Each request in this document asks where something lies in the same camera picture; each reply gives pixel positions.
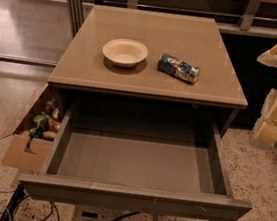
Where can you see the grey top drawer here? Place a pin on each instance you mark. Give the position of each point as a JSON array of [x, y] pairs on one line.
[[146, 175]]

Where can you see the grey drawer cabinet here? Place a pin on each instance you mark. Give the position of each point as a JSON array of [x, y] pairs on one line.
[[144, 100]]

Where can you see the crushed blue soda can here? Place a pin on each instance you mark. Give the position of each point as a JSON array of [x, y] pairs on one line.
[[178, 68]]

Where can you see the white paper bowl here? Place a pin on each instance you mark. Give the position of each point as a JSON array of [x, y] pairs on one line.
[[125, 52]]

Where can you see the red toy in box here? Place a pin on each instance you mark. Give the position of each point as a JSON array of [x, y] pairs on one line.
[[54, 126]]

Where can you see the dark toy in box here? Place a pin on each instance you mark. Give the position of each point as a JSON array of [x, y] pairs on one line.
[[50, 106]]

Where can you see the green toy in box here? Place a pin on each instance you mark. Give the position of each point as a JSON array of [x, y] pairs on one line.
[[41, 125]]

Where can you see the brown cardboard box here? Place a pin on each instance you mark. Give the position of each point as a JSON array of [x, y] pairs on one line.
[[25, 152]]

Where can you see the black floor strip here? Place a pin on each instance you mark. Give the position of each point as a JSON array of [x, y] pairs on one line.
[[12, 204]]

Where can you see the metal window frame post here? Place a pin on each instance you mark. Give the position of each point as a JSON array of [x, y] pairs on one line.
[[76, 15]]

